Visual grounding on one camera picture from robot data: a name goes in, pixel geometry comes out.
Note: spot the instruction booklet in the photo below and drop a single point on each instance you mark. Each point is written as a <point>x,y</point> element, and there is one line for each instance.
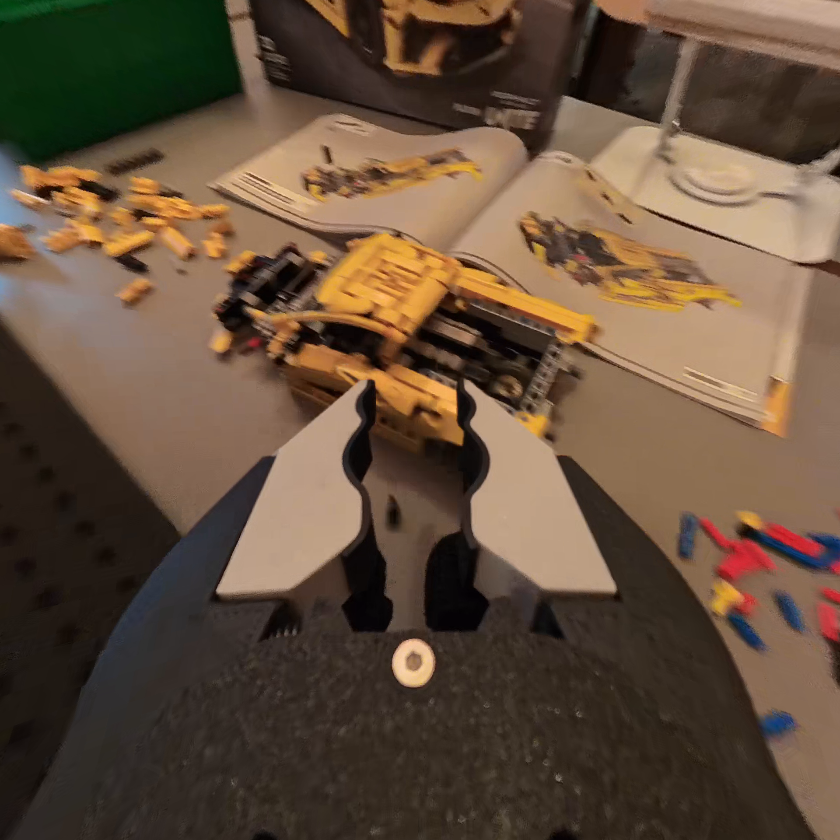
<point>754,328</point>

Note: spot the black beam with holes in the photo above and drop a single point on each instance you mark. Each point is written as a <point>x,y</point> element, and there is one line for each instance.
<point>134,161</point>

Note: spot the green storage bin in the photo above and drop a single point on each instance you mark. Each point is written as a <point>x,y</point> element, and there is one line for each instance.
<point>98,79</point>

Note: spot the toy car set box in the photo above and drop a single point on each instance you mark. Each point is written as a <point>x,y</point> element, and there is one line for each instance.
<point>328,79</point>

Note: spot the grey desk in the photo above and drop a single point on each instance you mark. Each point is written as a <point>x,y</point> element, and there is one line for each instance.
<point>164,380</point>

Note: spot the pile of yellow brick pieces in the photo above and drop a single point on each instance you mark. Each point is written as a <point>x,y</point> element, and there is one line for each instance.
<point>131,223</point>

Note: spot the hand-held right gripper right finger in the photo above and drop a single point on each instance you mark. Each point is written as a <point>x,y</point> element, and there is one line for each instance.
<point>538,525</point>

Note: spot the pile of small coloured pins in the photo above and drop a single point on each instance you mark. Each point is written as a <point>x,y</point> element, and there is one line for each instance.
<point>741,558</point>

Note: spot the yellow brick car model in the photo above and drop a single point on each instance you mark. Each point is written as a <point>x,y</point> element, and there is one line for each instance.
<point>394,275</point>

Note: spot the white document stand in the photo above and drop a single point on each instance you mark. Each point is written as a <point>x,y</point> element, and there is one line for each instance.
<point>754,223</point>

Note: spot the small black pin piece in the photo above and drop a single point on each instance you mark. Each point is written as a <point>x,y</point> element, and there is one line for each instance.
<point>394,513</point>

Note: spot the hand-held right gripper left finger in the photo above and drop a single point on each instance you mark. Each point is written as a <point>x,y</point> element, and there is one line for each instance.
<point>295,525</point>

